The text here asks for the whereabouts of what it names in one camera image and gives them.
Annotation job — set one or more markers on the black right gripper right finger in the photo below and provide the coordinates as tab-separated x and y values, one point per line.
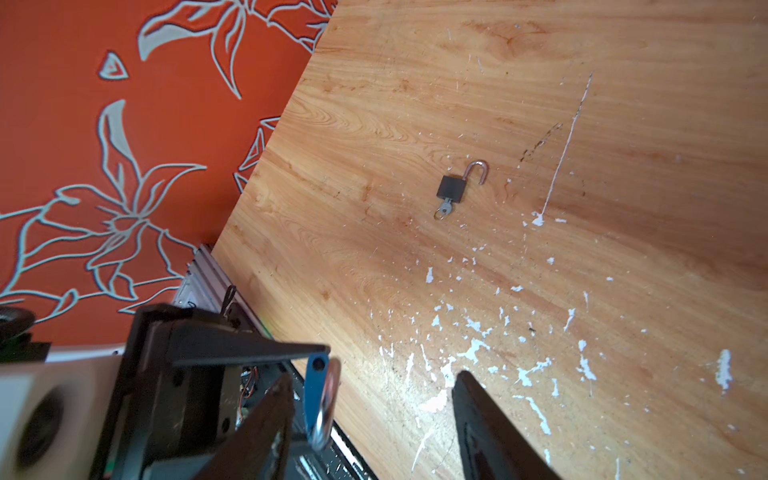
489	444

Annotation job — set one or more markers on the small silver key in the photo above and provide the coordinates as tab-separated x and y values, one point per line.
445	209

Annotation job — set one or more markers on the black padlock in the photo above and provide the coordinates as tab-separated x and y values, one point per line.
451	188

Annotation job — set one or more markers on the blue padlock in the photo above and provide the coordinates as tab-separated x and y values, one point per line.
321	387

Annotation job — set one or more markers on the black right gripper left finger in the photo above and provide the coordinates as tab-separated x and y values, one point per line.
259	449

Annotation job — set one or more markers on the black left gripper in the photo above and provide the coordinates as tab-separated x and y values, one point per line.
173	402

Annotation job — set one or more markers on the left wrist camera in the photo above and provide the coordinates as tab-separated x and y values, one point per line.
52	416

